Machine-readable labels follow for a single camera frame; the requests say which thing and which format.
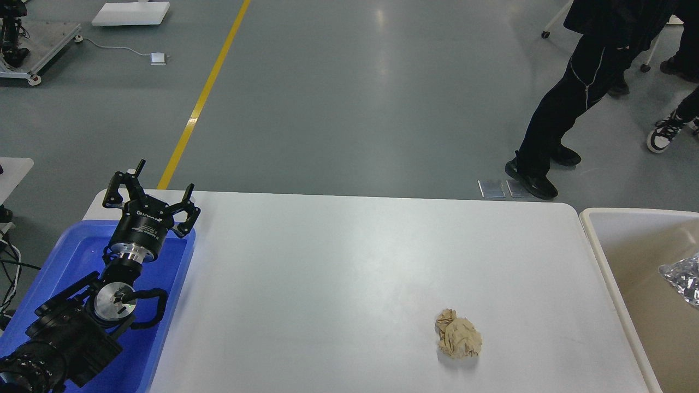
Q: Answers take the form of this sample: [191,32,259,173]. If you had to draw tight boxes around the grey wheeled platform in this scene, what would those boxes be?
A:
[1,19,82,86]

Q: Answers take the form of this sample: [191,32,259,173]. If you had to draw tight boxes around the metal floor plate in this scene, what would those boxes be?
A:
[506,179,534,198]
[478,180,505,199]

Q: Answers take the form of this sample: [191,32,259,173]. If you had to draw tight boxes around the left metal floor plate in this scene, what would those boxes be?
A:
[478,180,505,199]

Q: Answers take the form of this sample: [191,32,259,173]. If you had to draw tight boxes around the crumpled brown paper ball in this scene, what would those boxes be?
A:
[435,308,483,360]

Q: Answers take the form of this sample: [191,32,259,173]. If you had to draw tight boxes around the blue plastic bin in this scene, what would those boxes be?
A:
[1,221,196,392]

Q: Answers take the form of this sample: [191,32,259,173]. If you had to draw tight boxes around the person with white sneakers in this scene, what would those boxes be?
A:
[647,1,698,153]

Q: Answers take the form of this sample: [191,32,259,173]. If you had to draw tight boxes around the silver foil bag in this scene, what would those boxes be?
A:
[657,253,698,310]

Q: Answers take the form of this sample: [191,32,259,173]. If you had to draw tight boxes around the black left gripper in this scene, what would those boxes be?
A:
[102,159,202,262]

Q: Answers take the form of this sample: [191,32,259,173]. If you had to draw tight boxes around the white floor cable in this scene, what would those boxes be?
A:
[82,37,152,57]

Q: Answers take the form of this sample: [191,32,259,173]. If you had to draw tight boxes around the white flat board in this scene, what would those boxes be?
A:
[91,1,170,27]

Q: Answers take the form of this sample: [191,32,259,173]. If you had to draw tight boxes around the white side table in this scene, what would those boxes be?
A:
[1,157,34,204]

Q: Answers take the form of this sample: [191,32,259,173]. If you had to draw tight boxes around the right metal floor plate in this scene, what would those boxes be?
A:
[506,179,534,198]

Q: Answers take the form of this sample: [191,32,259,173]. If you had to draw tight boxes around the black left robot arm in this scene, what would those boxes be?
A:
[2,160,201,392]

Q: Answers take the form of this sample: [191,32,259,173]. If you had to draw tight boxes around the black cables at left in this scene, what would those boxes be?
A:
[0,205,42,328]

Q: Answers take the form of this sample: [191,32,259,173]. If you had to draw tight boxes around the white floor socket box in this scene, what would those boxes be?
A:
[150,52,167,66]

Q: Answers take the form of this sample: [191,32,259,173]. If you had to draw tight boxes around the person in black clothes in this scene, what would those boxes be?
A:
[505,1,680,200]

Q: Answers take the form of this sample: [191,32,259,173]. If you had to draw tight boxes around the beige plastic bin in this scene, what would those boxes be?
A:
[580,208,698,392]

